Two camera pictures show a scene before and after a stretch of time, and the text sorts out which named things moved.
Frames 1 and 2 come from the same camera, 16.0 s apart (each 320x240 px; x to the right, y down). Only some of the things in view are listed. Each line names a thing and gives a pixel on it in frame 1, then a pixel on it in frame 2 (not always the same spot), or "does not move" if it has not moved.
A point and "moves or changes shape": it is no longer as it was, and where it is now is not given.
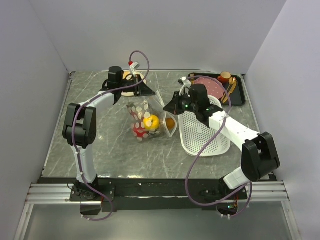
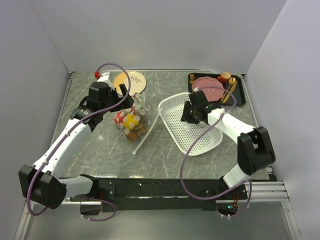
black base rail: x=136 y=194 does not move
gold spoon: x=231 y=81 does not move
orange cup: x=225 y=76 does not move
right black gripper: x=174 y=106 to x=185 y=116
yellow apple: x=151 y=123 to x=130 y=121
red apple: x=139 y=131 to x=118 y=118
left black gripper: x=141 y=89 to x=128 y=102
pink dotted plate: x=213 y=87 does not move
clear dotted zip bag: x=149 y=119 moves or changes shape
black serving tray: x=234 y=89 does not move
